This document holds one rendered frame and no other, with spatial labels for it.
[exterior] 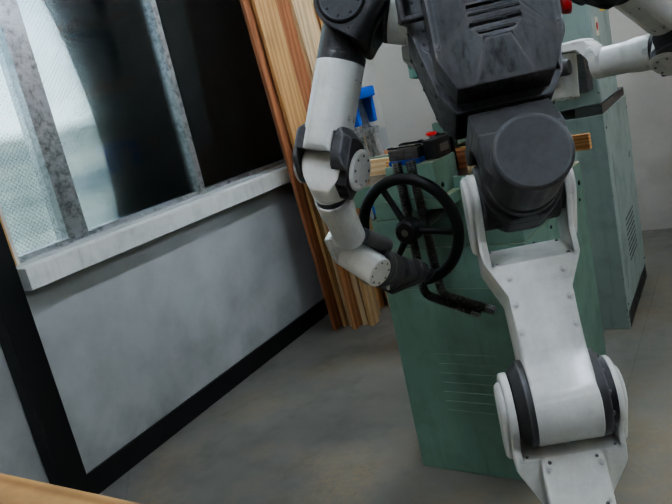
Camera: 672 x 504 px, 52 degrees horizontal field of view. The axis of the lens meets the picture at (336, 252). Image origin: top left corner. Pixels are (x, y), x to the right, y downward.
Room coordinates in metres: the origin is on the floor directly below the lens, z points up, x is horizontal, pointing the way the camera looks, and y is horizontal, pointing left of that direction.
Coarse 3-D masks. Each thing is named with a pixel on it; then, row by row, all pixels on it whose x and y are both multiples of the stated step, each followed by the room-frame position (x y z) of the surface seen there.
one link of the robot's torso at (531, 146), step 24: (480, 120) 1.06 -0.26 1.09; (504, 120) 1.04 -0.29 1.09; (528, 120) 0.96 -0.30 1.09; (552, 120) 0.96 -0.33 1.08; (480, 144) 1.01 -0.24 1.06; (504, 144) 0.95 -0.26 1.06; (528, 144) 0.95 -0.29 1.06; (552, 144) 0.94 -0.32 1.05; (480, 168) 1.04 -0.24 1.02; (504, 168) 0.94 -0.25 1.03; (528, 168) 0.93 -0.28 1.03; (552, 168) 0.93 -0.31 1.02; (504, 192) 0.98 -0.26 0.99; (528, 192) 0.94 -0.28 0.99; (552, 192) 0.96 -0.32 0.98
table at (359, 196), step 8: (376, 176) 2.10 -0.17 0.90; (384, 176) 2.06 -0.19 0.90; (456, 176) 1.77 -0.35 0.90; (464, 176) 1.76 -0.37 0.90; (368, 184) 1.97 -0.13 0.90; (456, 184) 1.77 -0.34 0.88; (360, 192) 1.95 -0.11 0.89; (448, 192) 1.73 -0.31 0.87; (456, 192) 1.74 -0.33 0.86; (360, 200) 1.95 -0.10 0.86; (376, 200) 1.92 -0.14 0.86; (384, 200) 1.91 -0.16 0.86; (408, 200) 1.75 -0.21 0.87; (424, 200) 1.72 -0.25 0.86; (432, 200) 1.71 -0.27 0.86; (456, 200) 1.73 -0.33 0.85; (400, 208) 1.77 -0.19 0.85; (416, 208) 1.74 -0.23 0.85; (432, 208) 1.71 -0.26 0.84
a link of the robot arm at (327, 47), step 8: (328, 32) 1.28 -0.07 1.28; (336, 32) 1.28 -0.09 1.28; (320, 40) 1.30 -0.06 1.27; (328, 40) 1.28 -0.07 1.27; (336, 40) 1.27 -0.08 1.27; (344, 40) 1.27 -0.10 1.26; (320, 48) 1.29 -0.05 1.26; (328, 48) 1.27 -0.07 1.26; (336, 48) 1.27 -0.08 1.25; (344, 48) 1.27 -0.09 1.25; (352, 48) 1.27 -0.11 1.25; (320, 56) 1.29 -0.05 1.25; (328, 56) 1.27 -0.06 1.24; (336, 56) 1.26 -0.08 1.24; (344, 56) 1.26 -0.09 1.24; (352, 56) 1.27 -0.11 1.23; (360, 56) 1.28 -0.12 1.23; (360, 64) 1.28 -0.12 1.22
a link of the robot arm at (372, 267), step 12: (372, 240) 1.41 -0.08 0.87; (384, 240) 1.44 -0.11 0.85; (348, 252) 1.42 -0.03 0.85; (360, 252) 1.41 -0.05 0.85; (372, 252) 1.40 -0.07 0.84; (384, 252) 1.45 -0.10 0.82; (348, 264) 1.41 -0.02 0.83; (360, 264) 1.39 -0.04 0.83; (372, 264) 1.37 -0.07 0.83; (384, 264) 1.39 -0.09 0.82; (360, 276) 1.39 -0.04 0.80; (372, 276) 1.37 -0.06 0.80; (384, 276) 1.40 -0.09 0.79
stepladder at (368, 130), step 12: (360, 96) 2.86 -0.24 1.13; (372, 96) 3.01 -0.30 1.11; (360, 108) 2.99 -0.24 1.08; (372, 108) 2.99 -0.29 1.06; (360, 120) 2.87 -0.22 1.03; (372, 120) 2.99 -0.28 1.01; (360, 132) 2.87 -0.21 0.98; (372, 132) 2.93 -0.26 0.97; (372, 144) 2.98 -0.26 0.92; (372, 156) 3.01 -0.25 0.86; (372, 216) 2.86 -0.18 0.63
